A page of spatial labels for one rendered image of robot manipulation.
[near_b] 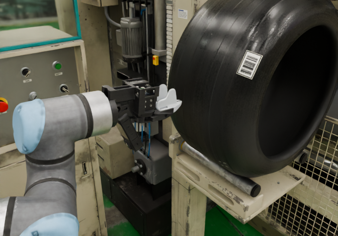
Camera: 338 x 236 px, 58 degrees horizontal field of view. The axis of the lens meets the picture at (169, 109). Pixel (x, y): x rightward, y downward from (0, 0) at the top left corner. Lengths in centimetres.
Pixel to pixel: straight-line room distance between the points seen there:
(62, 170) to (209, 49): 46
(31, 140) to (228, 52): 48
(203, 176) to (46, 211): 70
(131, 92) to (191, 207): 95
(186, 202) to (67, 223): 102
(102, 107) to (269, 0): 50
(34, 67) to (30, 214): 83
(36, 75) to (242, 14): 81
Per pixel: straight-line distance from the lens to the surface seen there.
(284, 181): 126
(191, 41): 87
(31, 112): 57
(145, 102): 66
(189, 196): 146
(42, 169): 61
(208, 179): 111
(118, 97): 64
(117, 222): 218
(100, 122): 60
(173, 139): 117
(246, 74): 75
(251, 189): 102
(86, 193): 158
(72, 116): 58
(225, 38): 80
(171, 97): 72
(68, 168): 63
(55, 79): 132
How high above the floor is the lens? 156
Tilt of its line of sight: 26 degrees down
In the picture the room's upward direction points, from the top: straight up
